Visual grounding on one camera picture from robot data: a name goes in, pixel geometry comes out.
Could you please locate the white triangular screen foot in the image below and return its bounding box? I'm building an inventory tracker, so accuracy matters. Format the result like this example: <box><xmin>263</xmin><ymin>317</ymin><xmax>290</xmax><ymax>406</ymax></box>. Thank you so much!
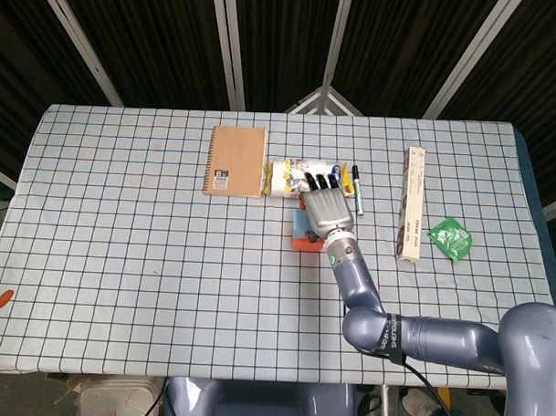
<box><xmin>284</xmin><ymin>84</ymin><xmax>365</xmax><ymax>117</ymax></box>

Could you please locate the brown spiral notebook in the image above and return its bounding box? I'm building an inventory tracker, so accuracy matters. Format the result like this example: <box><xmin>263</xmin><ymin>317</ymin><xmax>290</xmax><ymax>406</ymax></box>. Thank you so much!
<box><xmin>201</xmin><ymin>124</ymin><xmax>268</xmax><ymax>200</ymax></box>

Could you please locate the orange cube block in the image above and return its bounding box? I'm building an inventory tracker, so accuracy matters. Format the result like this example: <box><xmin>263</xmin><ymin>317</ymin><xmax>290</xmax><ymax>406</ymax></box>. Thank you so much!
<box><xmin>290</xmin><ymin>207</ymin><xmax>328</xmax><ymax>254</ymax></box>

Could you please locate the black printed velcro strap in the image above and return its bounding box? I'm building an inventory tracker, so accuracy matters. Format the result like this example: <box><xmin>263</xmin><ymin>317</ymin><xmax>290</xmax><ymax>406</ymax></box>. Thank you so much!
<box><xmin>376</xmin><ymin>313</ymin><xmax>411</xmax><ymax>365</ymax></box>

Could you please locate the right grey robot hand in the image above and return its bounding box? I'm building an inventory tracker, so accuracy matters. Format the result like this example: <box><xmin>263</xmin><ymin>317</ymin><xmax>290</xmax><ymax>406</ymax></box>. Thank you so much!
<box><xmin>296</xmin><ymin>171</ymin><xmax>357</xmax><ymax>246</ymax></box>

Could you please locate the green marker pen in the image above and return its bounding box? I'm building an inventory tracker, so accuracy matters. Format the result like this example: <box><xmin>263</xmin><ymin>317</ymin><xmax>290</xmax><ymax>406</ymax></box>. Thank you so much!
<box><xmin>349</xmin><ymin>164</ymin><xmax>368</xmax><ymax>216</ymax></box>

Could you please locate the checked light blue tablecloth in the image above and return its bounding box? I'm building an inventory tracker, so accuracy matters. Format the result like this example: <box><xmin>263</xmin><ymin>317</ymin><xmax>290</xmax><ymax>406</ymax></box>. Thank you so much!
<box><xmin>0</xmin><ymin>100</ymin><xmax>556</xmax><ymax>395</ymax></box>

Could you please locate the light blue foam cube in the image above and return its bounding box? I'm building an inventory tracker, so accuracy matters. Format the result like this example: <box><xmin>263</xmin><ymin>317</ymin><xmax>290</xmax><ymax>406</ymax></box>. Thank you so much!
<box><xmin>292</xmin><ymin>211</ymin><xmax>313</xmax><ymax>241</ymax></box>

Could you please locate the green sachet packet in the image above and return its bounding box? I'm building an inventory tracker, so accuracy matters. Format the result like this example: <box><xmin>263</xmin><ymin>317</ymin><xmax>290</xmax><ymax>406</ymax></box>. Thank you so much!
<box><xmin>426</xmin><ymin>215</ymin><xmax>474</xmax><ymax>262</ymax></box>

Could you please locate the white shoe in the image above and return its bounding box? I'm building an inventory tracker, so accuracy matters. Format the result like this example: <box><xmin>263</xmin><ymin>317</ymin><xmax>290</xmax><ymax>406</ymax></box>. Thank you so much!
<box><xmin>401</xmin><ymin>388</ymin><xmax>442</xmax><ymax>416</ymax></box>

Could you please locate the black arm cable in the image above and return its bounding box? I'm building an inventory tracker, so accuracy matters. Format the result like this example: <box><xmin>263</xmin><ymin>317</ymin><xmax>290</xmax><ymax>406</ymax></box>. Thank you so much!
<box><xmin>357</xmin><ymin>347</ymin><xmax>459</xmax><ymax>416</ymax></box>

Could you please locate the blue-grey robot torso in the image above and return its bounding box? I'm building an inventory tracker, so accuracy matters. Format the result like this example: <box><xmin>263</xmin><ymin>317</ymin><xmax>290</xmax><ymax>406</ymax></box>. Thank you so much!
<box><xmin>161</xmin><ymin>376</ymin><xmax>360</xmax><ymax>416</ymax></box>

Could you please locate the white plastic bin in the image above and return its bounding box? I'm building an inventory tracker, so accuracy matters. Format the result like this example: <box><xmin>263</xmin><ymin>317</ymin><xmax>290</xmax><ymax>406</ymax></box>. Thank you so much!
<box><xmin>78</xmin><ymin>375</ymin><xmax>163</xmax><ymax>416</ymax></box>

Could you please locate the long white carton box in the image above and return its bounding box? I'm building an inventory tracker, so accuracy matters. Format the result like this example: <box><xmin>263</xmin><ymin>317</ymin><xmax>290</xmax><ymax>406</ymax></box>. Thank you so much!
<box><xmin>395</xmin><ymin>146</ymin><xmax>426</xmax><ymax>264</ymax></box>

